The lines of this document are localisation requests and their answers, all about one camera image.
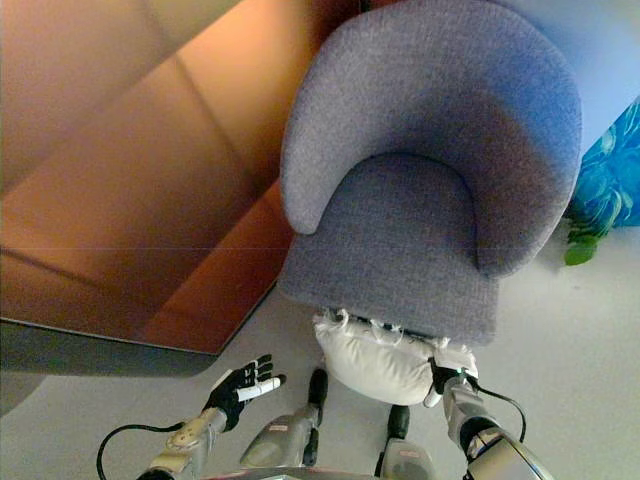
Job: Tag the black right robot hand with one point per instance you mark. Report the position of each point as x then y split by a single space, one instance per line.
440 381

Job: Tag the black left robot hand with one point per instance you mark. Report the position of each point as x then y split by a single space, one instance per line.
235 388

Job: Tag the white fringed pillow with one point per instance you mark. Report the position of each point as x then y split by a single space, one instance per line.
382 362

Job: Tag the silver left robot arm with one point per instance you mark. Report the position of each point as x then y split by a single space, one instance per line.
182 445

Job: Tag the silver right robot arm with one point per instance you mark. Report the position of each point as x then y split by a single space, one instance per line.
487 435

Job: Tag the silver right robot leg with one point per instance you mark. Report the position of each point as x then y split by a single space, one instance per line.
404 445

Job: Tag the green plant leaf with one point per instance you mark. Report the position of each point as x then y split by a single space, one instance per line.
580 247

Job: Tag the grey fabric armchair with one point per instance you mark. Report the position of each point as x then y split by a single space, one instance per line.
430 170

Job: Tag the blue patterned cushion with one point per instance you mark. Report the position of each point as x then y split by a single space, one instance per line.
607 172

